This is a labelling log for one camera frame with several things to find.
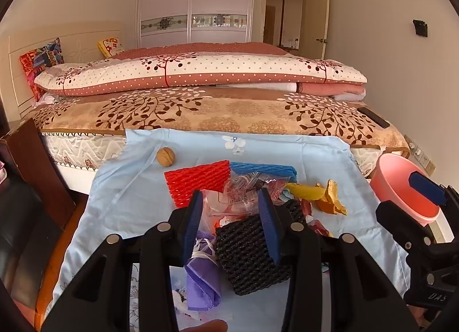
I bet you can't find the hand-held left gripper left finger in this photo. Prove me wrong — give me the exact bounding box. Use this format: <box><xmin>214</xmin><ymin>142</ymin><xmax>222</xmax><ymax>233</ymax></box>
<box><xmin>41</xmin><ymin>190</ymin><xmax>204</xmax><ymax>332</ymax></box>

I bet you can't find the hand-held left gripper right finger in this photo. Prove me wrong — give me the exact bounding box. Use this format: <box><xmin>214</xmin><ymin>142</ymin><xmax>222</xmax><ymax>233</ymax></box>
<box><xmin>257</xmin><ymin>188</ymin><xmax>419</xmax><ymax>332</ymax></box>

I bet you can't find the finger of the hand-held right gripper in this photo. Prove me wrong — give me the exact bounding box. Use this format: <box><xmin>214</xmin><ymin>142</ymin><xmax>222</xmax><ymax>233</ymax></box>
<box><xmin>409</xmin><ymin>171</ymin><xmax>449</xmax><ymax>207</ymax></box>
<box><xmin>375</xmin><ymin>200</ymin><xmax>444</xmax><ymax>252</ymax></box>

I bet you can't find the pink plastic bucket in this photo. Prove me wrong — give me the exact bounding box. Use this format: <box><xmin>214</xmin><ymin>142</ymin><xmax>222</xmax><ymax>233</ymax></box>
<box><xmin>369</xmin><ymin>153</ymin><xmax>441</xmax><ymax>226</ymax></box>

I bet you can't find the black foam fruit net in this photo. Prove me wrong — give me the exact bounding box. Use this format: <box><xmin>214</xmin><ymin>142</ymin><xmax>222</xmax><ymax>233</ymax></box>
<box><xmin>215</xmin><ymin>199</ymin><xmax>309</xmax><ymax>296</ymax></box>

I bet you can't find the red foam fruit net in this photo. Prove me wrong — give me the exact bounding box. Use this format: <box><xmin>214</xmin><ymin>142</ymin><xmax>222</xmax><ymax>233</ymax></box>
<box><xmin>164</xmin><ymin>160</ymin><xmax>231</xmax><ymax>208</ymax></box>

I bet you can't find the clear plastic wrapper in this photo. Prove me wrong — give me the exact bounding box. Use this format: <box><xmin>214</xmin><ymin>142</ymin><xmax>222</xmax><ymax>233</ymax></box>
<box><xmin>201</xmin><ymin>171</ymin><xmax>289</xmax><ymax>232</ymax></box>

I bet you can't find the yellow foam fruit net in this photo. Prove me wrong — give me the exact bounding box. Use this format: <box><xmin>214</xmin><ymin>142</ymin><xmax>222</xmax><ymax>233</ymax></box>
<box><xmin>285</xmin><ymin>182</ymin><xmax>325</xmax><ymax>202</ymax></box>

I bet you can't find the purple face mask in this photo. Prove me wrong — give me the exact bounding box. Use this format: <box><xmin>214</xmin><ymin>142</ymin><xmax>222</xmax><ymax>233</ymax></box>
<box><xmin>184</xmin><ymin>230</ymin><xmax>223</xmax><ymax>311</ymax></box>

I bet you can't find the blue foam fruit net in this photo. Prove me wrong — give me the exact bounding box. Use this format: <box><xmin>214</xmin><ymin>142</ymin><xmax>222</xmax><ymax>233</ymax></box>
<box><xmin>229</xmin><ymin>162</ymin><xmax>298</xmax><ymax>184</ymax></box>

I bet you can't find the person's left hand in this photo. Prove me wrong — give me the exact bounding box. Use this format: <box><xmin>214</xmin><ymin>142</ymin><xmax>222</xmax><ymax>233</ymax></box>
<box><xmin>178</xmin><ymin>319</ymin><xmax>229</xmax><ymax>332</ymax></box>

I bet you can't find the red candy wrapper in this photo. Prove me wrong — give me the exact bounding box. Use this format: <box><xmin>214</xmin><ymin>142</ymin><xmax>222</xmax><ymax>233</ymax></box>
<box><xmin>301</xmin><ymin>199</ymin><xmax>335</xmax><ymax>239</ymax></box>

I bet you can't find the light blue floral cloth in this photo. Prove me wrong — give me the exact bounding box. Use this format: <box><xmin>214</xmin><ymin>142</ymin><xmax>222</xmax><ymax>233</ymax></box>
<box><xmin>53</xmin><ymin>128</ymin><xmax>411</xmax><ymax>332</ymax></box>

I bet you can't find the orange peel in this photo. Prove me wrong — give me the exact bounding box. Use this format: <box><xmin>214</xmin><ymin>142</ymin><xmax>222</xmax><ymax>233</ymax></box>
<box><xmin>316</xmin><ymin>179</ymin><xmax>348</xmax><ymax>216</ymax></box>

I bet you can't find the walnut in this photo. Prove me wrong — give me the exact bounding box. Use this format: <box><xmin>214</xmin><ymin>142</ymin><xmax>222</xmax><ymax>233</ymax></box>
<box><xmin>157</xmin><ymin>147</ymin><xmax>176</xmax><ymax>167</ymax></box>

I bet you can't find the black smartphone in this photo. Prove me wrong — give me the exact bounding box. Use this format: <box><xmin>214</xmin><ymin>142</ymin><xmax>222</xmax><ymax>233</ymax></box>
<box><xmin>359</xmin><ymin>106</ymin><xmax>391</xmax><ymax>129</ymax></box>

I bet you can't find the beige leaf print blanket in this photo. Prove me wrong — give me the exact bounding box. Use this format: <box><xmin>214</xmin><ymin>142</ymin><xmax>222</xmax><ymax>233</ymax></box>
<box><xmin>30</xmin><ymin>86</ymin><xmax>409</xmax><ymax>150</ymax></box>

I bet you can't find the pink folded blanket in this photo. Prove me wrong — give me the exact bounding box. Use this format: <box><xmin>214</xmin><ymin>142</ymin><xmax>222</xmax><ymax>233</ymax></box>
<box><xmin>297</xmin><ymin>81</ymin><xmax>366</xmax><ymax>104</ymax></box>

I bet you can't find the folded tree print quilt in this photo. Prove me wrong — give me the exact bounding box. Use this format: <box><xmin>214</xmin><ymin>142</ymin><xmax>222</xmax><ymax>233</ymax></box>
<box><xmin>34</xmin><ymin>42</ymin><xmax>368</xmax><ymax>97</ymax></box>

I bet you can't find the dark brown wooden chair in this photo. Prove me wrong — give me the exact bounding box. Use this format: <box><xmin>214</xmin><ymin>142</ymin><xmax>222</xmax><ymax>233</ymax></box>
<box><xmin>0</xmin><ymin>117</ymin><xmax>77</xmax><ymax>232</ymax></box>

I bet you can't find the black leather seat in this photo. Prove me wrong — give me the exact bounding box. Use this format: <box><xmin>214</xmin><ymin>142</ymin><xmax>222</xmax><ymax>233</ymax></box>
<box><xmin>0</xmin><ymin>181</ymin><xmax>63</xmax><ymax>313</ymax></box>

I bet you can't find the yellow floral pillow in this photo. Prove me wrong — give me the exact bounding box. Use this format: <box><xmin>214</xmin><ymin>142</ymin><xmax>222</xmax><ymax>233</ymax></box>
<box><xmin>97</xmin><ymin>37</ymin><xmax>125</xmax><ymax>59</ymax></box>

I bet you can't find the beige room door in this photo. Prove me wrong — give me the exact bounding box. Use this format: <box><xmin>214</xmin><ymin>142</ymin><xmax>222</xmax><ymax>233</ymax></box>
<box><xmin>306</xmin><ymin>0</ymin><xmax>330</xmax><ymax>60</ymax></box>

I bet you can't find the beige bed headboard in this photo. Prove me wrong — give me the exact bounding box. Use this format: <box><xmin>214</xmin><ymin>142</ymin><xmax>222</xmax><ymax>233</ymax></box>
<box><xmin>8</xmin><ymin>21</ymin><xmax>124</xmax><ymax>121</ymax></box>

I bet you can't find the colourful patchwork pillow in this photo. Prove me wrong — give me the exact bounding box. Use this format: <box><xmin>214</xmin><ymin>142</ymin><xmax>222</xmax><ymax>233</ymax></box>
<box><xmin>19</xmin><ymin>37</ymin><xmax>65</xmax><ymax>102</ymax></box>

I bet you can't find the black wall bracket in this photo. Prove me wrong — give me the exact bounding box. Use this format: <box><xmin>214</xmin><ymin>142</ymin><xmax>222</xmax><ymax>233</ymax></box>
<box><xmin>412</xmin><ymin>19</ymin><xmax>429</xmax><ymax>38</ymax></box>

